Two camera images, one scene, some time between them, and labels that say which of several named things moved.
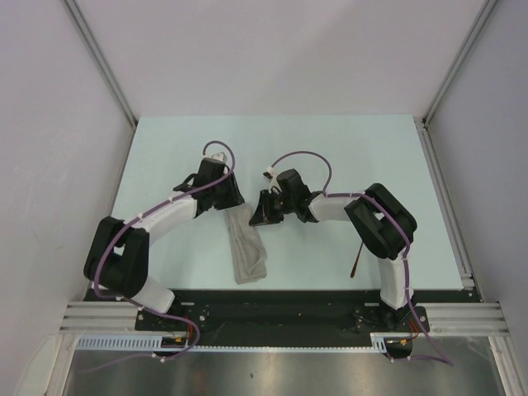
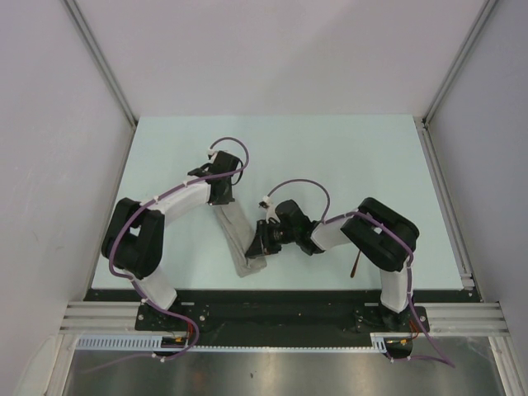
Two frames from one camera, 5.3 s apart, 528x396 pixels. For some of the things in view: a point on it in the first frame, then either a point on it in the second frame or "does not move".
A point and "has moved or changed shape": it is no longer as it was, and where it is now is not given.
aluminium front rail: [450, 319] does not move
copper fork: [355, 261] does not move
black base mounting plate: [289, 318] does not move
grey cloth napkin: [248, 249] has moved or changed shape
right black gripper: [264, 214] -> [261, 244]
